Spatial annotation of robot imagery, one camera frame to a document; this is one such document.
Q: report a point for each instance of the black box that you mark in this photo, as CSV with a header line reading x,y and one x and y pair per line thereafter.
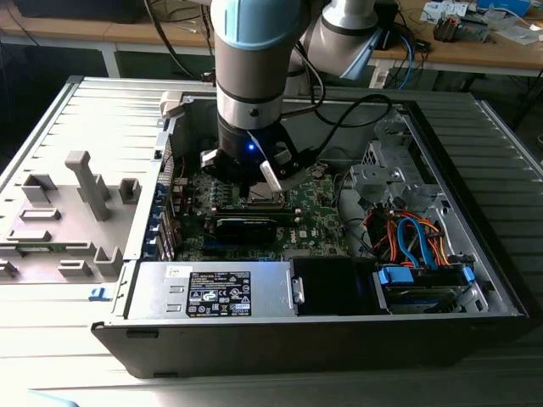
x,y
76,10

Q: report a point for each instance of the clear plastic bag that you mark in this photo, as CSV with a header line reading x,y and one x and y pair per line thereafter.
x,y
515,31

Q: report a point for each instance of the blue expansion slot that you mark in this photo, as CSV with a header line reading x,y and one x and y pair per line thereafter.
x,y
211,245

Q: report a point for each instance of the green RAM stick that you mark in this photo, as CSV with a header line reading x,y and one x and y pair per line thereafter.
x,y
53,248

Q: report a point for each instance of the metal drive cage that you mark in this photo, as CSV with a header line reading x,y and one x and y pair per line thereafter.
x,y
373,178

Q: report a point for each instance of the blue box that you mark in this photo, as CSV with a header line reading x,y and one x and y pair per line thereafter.
x,y
505,6

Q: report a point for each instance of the finned heat sink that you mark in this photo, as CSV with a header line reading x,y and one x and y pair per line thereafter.
x,y
445,29

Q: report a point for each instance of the white printed paper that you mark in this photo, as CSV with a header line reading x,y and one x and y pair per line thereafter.
x,y
441,8

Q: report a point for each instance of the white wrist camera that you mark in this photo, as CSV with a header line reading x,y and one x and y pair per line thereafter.
x,y
271,176

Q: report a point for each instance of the grey parts rack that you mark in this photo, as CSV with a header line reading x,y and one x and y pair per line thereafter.
x,y
76,220

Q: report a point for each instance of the CPU socket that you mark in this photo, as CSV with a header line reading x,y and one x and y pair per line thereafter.
x,y
265,204

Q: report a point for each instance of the round coin battery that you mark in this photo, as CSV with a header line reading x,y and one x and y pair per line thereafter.
x,y
317,171

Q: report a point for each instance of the hard disk in blue carrier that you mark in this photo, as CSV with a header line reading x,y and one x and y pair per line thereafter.
x,y
394,277

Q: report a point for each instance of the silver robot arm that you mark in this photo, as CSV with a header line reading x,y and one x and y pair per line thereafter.
x,y
250,76

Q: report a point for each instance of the small white box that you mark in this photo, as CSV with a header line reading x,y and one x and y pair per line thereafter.
x,y
378,79

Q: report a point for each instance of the grey power supply unit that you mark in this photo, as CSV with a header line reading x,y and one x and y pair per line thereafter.
x,y
161,292

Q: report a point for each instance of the black PC case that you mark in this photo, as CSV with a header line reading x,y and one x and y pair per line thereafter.
x,y
254,352

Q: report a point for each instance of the long wooden desk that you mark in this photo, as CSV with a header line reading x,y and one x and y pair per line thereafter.
x,y
63,31

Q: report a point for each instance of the grey metal device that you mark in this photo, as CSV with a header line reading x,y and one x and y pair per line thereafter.
x,y
473,29

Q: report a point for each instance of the black graphics card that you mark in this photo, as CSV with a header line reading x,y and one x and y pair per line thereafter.
x,y
246,231

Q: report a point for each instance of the black monitor stand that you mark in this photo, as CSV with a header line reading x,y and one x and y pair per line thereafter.
x,y
388,25

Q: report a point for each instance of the green motherboard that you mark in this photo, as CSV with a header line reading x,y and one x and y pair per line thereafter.
x,y
316,207

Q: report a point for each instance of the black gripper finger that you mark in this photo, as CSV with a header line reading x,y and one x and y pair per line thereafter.
x,y
229,171
252,178

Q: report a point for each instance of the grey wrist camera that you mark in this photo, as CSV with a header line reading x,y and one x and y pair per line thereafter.
x,y
209,159

